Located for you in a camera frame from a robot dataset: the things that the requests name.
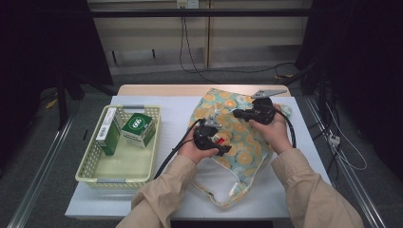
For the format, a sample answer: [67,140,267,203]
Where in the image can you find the slim green and white box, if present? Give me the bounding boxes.
[95,107,122,156]

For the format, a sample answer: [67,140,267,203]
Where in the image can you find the black horizontal bar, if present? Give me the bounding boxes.
[89,9,313,18]

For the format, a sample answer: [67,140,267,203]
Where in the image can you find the orange-slice print cloth bag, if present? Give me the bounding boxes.
[188,87,293,209]

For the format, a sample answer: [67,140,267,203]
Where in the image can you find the white cable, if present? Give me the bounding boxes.
[326,104,369,172]

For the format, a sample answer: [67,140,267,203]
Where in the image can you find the pale yellow plastic basket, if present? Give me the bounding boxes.
[75,104,163,191]

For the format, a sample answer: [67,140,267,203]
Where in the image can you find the dark curtain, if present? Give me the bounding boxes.
[0,0,114,169]
[296,0,403,181]

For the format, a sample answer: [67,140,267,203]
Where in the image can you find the person's left hand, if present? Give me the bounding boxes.
[178,130,221,165]

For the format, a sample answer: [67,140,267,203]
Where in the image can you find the hand-held gripper cable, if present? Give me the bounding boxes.
[153,118,207,181]
[272,105,297,149]

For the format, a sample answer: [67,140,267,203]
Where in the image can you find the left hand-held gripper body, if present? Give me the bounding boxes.
[192,115,222,152]

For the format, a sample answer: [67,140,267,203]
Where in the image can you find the left hand-held gripper cable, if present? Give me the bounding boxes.
[153,118,207,181]

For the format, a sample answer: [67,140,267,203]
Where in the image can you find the black cable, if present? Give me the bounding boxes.
[182,17,221,85]
[179,15,298,75]

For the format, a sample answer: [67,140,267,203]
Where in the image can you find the right hand-held gripper cable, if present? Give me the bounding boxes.
[272,105,297,149]

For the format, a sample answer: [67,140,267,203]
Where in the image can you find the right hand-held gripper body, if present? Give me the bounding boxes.
[249,88,288,125]

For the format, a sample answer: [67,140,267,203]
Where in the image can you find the black metal stand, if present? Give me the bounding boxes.
[55,70,116,131]

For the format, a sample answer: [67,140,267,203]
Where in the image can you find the white wall outlet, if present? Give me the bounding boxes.
[176,0,200,10]

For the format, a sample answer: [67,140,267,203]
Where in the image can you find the white table mat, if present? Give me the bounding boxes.
[65,95,345,221]

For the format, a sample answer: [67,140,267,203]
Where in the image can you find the metal floor rail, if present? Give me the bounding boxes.
[303,96,388,228]
[8,117,79,228]

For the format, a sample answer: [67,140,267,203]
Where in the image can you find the cube-shaped green and white box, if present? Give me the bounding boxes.
[121,112,157,149]

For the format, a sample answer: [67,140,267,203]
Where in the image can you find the beige cabinet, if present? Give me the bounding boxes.
[86,0,313,77]

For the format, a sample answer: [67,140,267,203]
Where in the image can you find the person's right hand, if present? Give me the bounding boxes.
[248,104,295,156]

